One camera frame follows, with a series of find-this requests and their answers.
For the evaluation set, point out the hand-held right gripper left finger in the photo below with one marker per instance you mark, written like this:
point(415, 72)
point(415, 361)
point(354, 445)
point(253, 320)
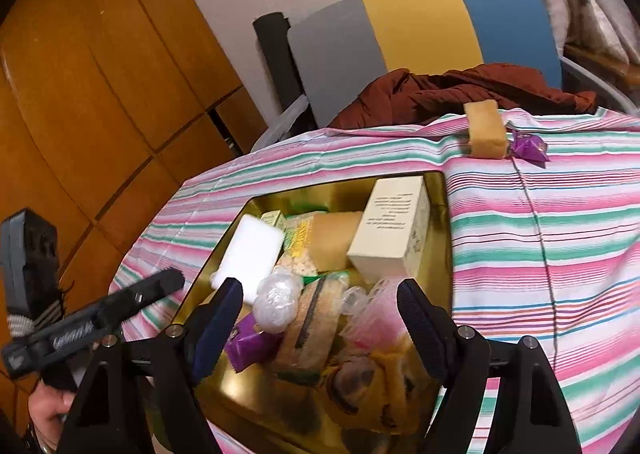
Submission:
point(217, 329)

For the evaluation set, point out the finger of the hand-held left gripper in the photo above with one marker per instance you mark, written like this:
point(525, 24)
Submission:
point(145, 291)

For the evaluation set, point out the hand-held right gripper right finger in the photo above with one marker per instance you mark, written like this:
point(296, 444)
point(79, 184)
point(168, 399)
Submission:
point(427, 329)

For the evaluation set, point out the purple candy packet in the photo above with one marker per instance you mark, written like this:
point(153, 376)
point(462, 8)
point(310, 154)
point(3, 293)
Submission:
point(530, 148)
point(250, 345)

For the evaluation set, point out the pink plastic bag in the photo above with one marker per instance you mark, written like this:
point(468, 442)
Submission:
point(375, 324)

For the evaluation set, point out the clear plastic bag bundle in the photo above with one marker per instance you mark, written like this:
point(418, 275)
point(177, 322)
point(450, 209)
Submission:
point(355, 299)
point(277, 301)

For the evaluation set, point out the gold metal tin tray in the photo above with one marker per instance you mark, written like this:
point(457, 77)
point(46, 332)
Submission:
point(250, 409)

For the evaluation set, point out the white sponge block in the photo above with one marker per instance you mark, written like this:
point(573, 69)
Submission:
point(250, 249)

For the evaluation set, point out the clear sesame cracker packet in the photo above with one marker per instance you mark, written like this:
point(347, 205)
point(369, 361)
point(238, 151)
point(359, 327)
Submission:
point(310, 329)

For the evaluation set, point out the beige cardboard box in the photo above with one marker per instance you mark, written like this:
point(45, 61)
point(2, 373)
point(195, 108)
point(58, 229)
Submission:
point(390, 234)

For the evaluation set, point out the green cracker packet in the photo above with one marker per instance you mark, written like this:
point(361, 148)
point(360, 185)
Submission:
point(299, 259)

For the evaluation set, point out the yellow sponge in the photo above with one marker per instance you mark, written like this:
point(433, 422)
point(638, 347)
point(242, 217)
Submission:
point(332, 239)
point(482, 131)

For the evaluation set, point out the person's left hand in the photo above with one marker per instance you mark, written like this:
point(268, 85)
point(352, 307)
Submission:
point(47, 409)

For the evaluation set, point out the pink green striped tablecloth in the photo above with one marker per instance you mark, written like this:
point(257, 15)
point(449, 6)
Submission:
point(500, 259)

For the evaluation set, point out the wooden cabinet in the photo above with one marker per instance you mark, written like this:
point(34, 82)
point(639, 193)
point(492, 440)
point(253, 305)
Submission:
point(100, 59)

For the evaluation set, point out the brown padded jacket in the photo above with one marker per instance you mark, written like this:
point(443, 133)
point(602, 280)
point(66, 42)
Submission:
point(450, 91)

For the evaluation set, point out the black rolled mat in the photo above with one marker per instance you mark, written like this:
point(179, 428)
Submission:
point(275, 64)

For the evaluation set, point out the grey yellow blue chair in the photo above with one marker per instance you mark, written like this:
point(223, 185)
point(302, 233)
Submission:
point(415, 24)

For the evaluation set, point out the wooden shelf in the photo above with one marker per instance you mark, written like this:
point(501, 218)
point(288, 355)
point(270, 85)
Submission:
point(610, 66)

